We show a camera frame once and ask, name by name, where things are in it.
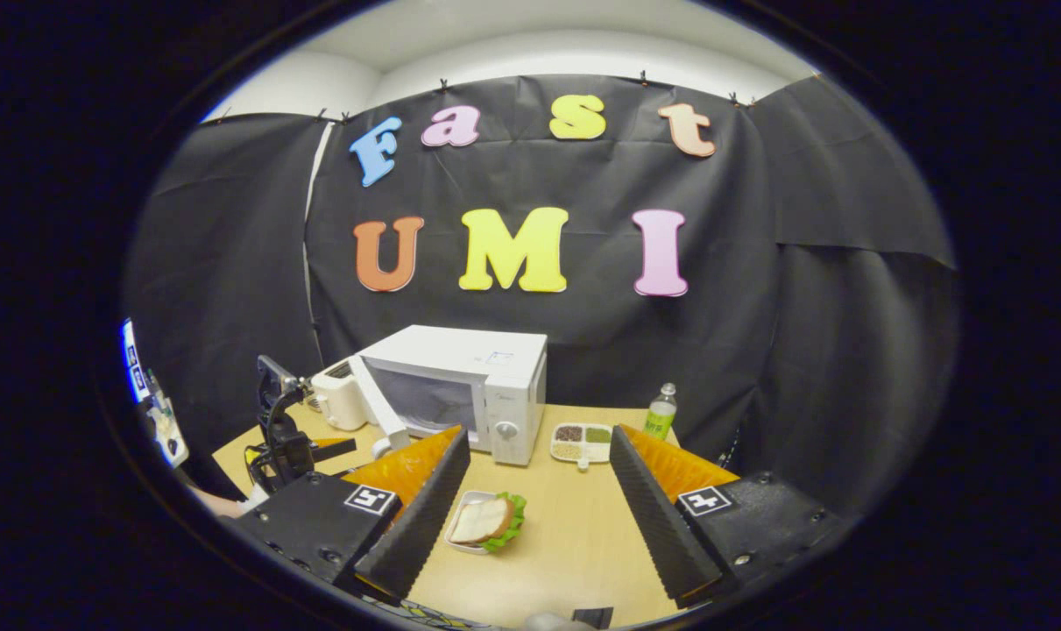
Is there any white microwave oven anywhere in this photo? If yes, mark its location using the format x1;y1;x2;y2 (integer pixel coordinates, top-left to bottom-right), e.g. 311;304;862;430
349;325;548;467

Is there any green drink bottle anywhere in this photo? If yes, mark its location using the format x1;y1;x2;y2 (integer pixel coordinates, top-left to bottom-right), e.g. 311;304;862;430
644;382;678;441

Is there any small white rectangular tray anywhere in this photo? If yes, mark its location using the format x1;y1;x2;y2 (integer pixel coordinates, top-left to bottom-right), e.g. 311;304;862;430
445;490;522;556

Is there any white toaster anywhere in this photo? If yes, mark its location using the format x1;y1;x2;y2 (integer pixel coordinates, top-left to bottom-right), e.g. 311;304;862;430
311;359;373;432

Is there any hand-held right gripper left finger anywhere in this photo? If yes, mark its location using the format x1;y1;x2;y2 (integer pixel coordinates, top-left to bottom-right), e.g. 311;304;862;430
232;427;472;606

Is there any divided white plate of grains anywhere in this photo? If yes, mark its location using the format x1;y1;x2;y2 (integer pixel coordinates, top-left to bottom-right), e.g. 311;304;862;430
550;422;614;471

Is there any patterned dark cloth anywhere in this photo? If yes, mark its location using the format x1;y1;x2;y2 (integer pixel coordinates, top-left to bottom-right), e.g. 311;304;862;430
359;594;505;631

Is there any sandwich with lettuce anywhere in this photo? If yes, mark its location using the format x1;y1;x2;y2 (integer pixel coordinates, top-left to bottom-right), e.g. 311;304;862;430
449;493;527;551

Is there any pale side shelf clutter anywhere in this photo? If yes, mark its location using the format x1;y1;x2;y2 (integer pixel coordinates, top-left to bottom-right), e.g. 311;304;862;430
121;318;191;471

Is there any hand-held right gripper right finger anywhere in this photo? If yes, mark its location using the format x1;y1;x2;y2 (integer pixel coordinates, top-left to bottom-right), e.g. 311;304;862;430
609;424;851;608

